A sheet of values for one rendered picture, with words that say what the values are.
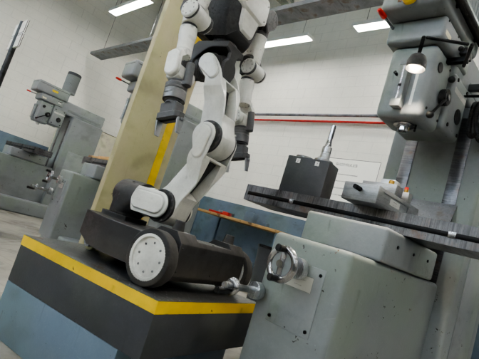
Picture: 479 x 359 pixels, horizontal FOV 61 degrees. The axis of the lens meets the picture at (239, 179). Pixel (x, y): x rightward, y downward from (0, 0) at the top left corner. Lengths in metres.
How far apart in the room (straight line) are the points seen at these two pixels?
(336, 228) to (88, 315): 0.92
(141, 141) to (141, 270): 1.56
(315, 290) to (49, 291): 0.97
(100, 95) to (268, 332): 9.68
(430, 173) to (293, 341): 1.14
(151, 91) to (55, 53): 7.63
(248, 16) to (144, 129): 1.28
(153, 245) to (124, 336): 0.30
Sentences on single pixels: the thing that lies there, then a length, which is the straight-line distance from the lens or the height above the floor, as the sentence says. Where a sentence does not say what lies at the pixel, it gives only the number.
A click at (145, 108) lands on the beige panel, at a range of 2.91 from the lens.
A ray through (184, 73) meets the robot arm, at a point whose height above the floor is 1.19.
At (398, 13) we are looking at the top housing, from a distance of 1.94.
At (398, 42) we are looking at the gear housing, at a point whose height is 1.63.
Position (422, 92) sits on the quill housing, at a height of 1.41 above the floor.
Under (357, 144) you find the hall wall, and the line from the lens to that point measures 7.08.
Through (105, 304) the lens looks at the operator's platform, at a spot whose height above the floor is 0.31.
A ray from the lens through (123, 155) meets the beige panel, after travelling 2.84.
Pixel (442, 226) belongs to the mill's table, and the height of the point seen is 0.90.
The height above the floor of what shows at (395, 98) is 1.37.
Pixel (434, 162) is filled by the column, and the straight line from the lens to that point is 2.17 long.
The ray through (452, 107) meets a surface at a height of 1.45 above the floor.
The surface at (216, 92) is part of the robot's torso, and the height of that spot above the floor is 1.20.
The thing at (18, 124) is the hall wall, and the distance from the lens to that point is 10.13.
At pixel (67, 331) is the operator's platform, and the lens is 1.61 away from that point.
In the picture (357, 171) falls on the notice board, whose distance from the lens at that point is 6.89.
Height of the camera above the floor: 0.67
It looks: 7 degrees up
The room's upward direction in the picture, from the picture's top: 18 degrees clockwise
